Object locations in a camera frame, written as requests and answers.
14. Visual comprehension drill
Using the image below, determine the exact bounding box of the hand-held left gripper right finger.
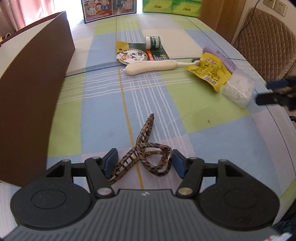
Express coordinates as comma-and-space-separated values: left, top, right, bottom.
172, 149, 249, 198

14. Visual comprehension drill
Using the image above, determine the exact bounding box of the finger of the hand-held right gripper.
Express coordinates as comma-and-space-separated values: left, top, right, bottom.
267, 77, 296, 90
255, 89, 296, 110

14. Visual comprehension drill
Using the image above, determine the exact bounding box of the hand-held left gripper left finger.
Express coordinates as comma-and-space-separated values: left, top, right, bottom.
39, 148, 119, 198

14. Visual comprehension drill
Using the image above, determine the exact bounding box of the clear cotton swab box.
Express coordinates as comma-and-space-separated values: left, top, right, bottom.
218, 71, 255, 109

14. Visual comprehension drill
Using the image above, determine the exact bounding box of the tortoiseshell hair claw clip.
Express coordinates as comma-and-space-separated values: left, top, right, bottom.
107, 113, 173, 186

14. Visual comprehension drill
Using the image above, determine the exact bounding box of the purple bottle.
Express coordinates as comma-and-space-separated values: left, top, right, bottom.
202, 45, 237, 72

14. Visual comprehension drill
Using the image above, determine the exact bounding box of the yellow snack packet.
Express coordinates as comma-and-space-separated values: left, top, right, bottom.
186, 52, 232, 92

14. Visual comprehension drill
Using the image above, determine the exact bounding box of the white toothbrush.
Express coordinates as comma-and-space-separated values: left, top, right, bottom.
124, 58, 200, 76

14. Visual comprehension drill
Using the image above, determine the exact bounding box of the brown storage box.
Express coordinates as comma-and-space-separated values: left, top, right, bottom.
0, 10, 76, 188

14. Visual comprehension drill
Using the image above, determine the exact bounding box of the lip balm card pack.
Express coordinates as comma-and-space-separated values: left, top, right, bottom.
116, 35, 171, 63

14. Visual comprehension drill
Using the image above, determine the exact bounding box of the checkered cloth desktop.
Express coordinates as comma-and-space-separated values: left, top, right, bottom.
46, 11, 296, 202

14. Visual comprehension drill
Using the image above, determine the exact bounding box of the brown quilted chair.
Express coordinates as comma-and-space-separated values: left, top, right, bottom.
231, 7, 296, 81

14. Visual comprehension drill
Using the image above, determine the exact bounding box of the wooden door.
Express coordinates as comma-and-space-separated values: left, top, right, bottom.
200, 0, 245, 44

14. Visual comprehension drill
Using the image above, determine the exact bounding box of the stack of green tissue packs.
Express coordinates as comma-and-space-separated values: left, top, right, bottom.
142, 0, 203, 18

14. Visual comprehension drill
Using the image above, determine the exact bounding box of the blue printed milk carton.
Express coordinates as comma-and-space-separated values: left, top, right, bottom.
81, 0, 138, 24

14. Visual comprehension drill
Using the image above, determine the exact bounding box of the pink curtain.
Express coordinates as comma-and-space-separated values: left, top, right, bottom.
0, 0, 67, 37

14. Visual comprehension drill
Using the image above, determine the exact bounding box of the black cable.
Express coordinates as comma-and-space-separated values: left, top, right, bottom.
237, 6, 257, 39

